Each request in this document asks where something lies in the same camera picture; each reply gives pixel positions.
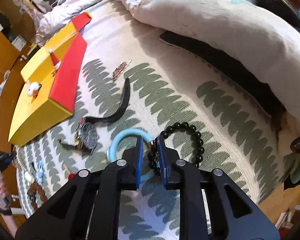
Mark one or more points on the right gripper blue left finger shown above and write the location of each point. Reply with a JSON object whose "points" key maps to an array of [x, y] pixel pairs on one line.
{"points": [[132, 176]]}

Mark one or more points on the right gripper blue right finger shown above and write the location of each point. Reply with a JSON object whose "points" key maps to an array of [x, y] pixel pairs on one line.
{"points": [[170, 177]]}

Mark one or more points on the light blue bangle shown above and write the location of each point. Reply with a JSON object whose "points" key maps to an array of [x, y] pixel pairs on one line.
{"points": [[112, 149]]}

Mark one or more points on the light blue rabbit hair clip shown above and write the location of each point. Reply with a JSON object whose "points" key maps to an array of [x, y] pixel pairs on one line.
{"points": [[40, 172]]}

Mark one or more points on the white pearl hair clip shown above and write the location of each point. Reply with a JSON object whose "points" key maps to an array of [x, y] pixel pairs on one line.
{"points": [[29, 177]]}

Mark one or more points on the red ball hair stick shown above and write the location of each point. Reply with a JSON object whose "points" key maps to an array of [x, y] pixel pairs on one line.
{"points": [[69, 173]]}

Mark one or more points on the green leaf patterned bedspread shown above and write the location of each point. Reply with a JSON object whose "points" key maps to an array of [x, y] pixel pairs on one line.
{"points": [[166, 87]]}

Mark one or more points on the white rabbit hair clip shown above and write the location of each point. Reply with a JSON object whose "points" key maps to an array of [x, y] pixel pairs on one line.
{"points": [[33, 89]]}

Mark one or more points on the brown patterned hair clip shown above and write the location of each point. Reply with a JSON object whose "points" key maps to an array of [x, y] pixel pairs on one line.
{"points": [[120, 69]]}

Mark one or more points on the yellow and red box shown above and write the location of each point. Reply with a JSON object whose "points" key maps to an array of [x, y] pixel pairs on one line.
{"points": [[55, 101]]}

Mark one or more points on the wooden cabinet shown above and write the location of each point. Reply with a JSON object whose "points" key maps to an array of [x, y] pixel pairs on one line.
{"points": [[11, 82]]}

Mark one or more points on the small santa hat clip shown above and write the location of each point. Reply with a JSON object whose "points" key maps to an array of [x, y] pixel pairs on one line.
{"points": [[56, 62]]}

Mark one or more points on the cream quilted duvet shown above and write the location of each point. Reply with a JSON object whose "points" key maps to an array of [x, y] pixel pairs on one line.
{"points": [[256, 50]]}

